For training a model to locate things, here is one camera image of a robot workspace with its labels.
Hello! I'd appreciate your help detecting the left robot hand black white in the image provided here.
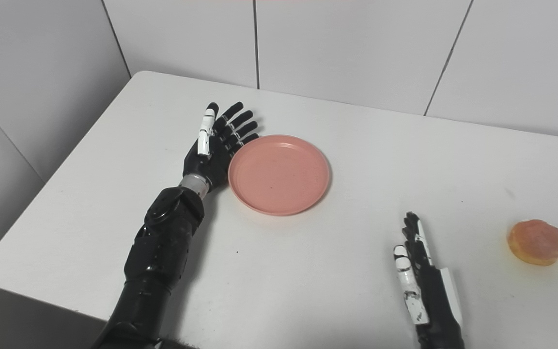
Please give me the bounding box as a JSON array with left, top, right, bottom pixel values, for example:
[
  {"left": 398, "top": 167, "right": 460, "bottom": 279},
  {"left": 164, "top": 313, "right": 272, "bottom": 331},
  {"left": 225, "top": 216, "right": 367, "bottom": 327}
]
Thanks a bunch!
[{"left": 183, "top": 101, "right": 259, "bottom": 193}]

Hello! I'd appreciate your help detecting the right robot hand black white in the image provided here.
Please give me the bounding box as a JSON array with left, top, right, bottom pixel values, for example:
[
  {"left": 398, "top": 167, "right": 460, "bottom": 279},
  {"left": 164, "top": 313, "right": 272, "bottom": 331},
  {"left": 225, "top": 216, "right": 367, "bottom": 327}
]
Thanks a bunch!
[{"left": 393, "top": 211, "right": 465, "bottom": 349}]

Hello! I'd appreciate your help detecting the pink round plate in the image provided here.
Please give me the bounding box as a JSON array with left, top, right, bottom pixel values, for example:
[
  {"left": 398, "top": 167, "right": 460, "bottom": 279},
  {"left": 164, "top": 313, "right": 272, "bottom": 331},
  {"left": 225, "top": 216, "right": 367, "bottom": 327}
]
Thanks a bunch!
[{"left": 228, "top": 134, "right": 332, "bottom": 217}]

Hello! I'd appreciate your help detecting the orange cream puff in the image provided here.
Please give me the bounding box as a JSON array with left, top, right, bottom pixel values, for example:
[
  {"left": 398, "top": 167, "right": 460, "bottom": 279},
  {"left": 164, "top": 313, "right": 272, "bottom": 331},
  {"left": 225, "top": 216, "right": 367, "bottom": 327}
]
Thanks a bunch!
[{"left": 507, "top": 219, "right": 558, "bottom": 266}]

